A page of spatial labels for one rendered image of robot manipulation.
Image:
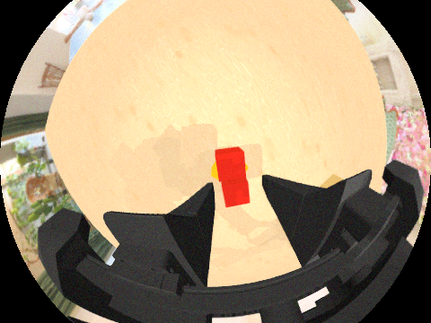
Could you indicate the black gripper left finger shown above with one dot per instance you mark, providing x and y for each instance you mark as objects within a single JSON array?
[{"x": 186, "y": 231}]

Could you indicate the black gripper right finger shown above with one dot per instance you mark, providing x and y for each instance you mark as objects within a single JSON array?
[{"x": 308, "y": 213}]

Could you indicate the red cube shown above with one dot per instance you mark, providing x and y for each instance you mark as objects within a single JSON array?
[
  {"x": 230, "y": 163},
  {"x": 236, "y": 192}
]

